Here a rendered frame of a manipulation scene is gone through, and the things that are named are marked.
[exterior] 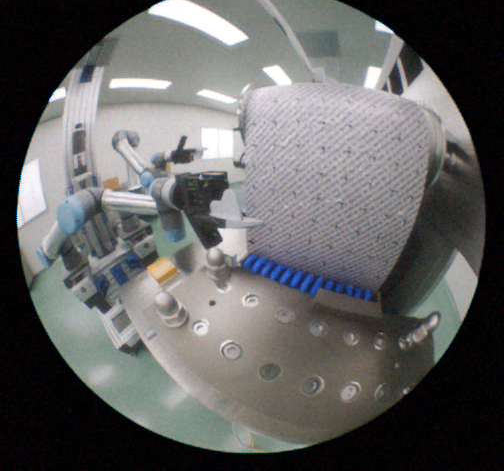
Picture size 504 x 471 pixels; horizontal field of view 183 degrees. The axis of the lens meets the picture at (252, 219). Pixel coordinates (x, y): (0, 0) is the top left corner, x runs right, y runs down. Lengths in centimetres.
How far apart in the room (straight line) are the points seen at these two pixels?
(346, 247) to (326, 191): 8
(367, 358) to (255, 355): 13
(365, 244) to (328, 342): 12
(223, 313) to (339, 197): 19
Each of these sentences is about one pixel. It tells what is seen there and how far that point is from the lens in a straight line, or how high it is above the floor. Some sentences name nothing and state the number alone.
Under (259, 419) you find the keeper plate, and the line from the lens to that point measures 18.
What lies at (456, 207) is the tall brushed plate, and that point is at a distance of 28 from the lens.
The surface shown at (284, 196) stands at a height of 114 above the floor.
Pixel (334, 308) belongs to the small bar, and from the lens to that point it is 19.
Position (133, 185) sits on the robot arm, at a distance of 110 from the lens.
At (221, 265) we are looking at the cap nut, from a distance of 21.
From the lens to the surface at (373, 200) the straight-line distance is 18.
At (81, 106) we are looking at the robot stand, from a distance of 125.
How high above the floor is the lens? 119
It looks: 26 degrees down
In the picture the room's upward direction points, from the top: straight up
